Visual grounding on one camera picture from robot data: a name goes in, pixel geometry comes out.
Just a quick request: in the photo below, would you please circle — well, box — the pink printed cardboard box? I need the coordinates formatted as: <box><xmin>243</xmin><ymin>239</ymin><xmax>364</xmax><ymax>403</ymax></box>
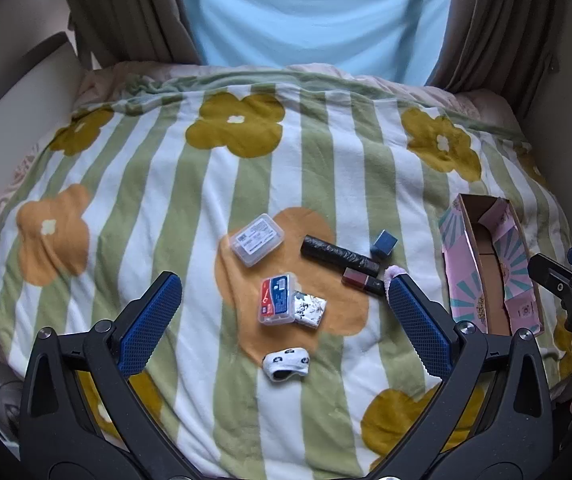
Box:
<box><xmin>439</xmin><ymin>193</ymin><xmax>545</xmax><ymax>336</ymax></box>

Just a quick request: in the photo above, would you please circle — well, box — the small blue box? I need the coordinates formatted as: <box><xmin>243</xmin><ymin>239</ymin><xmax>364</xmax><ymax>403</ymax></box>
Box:
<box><xmin>370</xmin><ymin>230</ymin><xmax>393</xmax><ymax>261</ymax></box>

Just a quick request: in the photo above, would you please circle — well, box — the red and blue plastic box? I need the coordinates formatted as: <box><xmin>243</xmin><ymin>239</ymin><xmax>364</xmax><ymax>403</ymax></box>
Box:
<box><xmin>258</xmin><ymin>274</ymin><xmax>298</xmax><ymax>327</ymax></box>

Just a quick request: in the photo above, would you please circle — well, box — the clear plastic box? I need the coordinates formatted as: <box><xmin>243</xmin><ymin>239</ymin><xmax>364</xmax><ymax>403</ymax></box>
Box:
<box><xmin>230</xmin><ymin>214</ymin><xmax>287</xmax><ymax>267</ymax></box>

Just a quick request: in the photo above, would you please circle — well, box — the dark red lipstick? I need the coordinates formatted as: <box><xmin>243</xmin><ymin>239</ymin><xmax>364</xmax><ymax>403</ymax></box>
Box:
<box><xmin>342</xmin><ymin>267</ymin><xmax>387</xmax><ymax>296</ymax></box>

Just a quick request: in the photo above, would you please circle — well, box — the small pink item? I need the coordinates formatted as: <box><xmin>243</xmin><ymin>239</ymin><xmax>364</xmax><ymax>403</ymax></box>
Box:
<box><xmin>384</xmin><ymin>265</ymin><xmax>408</xmax><ymax>301</ymax></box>

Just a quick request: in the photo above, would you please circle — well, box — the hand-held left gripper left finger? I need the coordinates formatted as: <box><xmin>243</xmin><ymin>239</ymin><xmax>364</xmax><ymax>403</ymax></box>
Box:
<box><xmin>18</xmin><ymin>271</ymin><xmax>184</xmax><ymax>442</ymax></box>

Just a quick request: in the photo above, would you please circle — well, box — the printed tissue packet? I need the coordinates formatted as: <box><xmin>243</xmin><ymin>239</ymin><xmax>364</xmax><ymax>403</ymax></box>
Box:
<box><xmin>293</xmin><ymin>293</ymin><xmax>328</xmax><ymax>329</ymax></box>

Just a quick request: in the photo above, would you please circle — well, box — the black bag roll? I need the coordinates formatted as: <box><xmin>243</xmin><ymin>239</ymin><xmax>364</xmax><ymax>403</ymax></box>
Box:
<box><xmin>300</xmin><ymin>234</ymin><xmax>381</xmax><ymax>278</ymax></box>

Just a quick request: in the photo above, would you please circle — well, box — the striped floral blanket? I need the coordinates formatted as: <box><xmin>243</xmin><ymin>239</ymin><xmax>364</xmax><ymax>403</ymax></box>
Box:
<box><xmin>0</xmin><ymin>72</ymin><xmax>572</xmax><ymax>479</ymax></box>

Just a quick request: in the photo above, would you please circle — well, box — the light blue curtain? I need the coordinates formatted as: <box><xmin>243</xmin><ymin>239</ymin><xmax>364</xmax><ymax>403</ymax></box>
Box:
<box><xmin>173</xmin><ymin>0</ymin><xmax>458</xmax><ymax>84</ymax></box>

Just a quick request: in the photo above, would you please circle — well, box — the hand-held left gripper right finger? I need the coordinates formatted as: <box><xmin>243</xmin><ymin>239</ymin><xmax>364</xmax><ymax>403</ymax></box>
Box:
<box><xmin>389</xmin><ymin>275</ymin><xmax>550</xmax><ymax>442</ymax></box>

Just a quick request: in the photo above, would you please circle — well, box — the beige padded headboard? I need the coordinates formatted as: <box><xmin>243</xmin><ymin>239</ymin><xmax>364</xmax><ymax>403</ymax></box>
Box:
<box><xmin>0</xmin><ymin>31</ymin><xmax>93</xmax><ymax>211</ymax></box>

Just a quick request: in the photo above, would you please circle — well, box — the white patterned sock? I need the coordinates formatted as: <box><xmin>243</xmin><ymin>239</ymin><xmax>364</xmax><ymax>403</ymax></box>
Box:
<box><xmin>262</xmin><ymin>347</ymin><xmax>311</xmax><ymax>381</ymax></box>

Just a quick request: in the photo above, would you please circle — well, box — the beige curtain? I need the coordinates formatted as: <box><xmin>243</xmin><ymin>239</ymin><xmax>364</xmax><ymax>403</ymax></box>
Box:
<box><xmin>425</xmin><ymin>0</ymin><xmax>568</xmax><ymax>107</ymax></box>
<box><xmin>55</xmin><ymin>0</ymin><xmax>203</xmax><ymax>70</ymax></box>

